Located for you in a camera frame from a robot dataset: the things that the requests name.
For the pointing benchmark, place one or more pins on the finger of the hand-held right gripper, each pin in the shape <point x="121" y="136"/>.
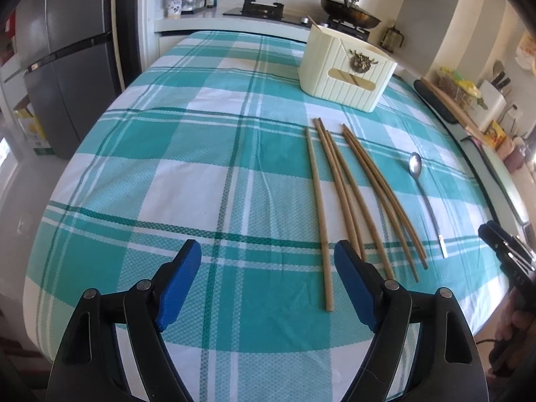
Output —
<point x="508" y="240"/>
<point x="498" y="253"/>

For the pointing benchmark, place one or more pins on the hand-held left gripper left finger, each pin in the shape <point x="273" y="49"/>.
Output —
<point x="180" y="289"/>

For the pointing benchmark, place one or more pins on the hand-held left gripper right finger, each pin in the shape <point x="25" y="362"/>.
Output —
<point x="356" y="289"/>

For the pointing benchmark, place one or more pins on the wooden chopstick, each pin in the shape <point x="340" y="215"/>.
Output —
<point x="389" y="271"/>
<point x="314" y="21"/>
<point x="363" y="255"/>
<point x="332" y="164"/>
<point x="320" y="217"/>

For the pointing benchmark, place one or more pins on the metal spoon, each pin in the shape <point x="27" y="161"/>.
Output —
<point x="415" y="163"/>

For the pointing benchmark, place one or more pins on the cream ribbed utensil container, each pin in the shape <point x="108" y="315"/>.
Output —
<point x="318" y="58"/>

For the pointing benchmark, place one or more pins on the person's right hand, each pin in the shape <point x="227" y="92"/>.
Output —
<point x="515" y="326"/>

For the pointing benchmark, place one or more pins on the mauve ceramic pot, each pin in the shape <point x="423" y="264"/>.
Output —
<point x="514" y="157"/>

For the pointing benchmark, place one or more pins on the yellow red packet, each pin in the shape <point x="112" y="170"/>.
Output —
<point x="496" y="134"/>

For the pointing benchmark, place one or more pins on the teal plaid tablecloth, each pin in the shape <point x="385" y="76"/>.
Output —
<point x="167" y="176"/>

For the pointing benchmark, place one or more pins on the white knife block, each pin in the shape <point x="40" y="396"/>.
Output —
<point x="492" y="104"/>

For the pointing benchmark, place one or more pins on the wooden cutting board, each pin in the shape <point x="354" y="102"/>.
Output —
<point x="452" y="106"/>

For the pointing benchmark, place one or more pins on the dark padded chair back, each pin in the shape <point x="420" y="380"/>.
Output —
<point x="435" y="100"/>

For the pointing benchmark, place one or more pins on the yellow green snack packet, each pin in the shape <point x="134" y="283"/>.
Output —
<point x="458" y="77"/>

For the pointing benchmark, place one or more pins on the grey spatula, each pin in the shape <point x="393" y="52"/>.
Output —
<point x="498" y="67"/>

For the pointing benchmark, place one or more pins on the yellow cardboard box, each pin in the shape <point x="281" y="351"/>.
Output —
<point x="33" y="130"/>

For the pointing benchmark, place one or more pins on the glass pitcher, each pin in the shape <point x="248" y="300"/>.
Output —
<point x="391" y="38"/>

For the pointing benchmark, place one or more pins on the grey refrigerator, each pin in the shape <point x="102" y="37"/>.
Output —
<point x="63" y="71"/>

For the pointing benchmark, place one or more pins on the dark metal wok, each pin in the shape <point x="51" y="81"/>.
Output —
<point x="356" y="16"/>

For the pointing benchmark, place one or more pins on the black glass gas cooktop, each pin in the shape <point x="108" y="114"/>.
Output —
<point x="289" y="19"/>

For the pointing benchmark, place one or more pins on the black-lidded spice jar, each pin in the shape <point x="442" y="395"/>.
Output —
<point x="175" y="6"/>

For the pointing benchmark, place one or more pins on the glass wok lid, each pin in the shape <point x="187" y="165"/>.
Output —
<point x="341" y="6"/>

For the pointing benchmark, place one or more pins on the rack of spice jars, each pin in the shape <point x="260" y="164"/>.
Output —
<point x="194" y="4"/>

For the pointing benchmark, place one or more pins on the white wall socket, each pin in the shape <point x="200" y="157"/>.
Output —
<point x="514" y="109"/>

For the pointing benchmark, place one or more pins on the wall poster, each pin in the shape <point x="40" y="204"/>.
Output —
<point x="527" y="52"/>

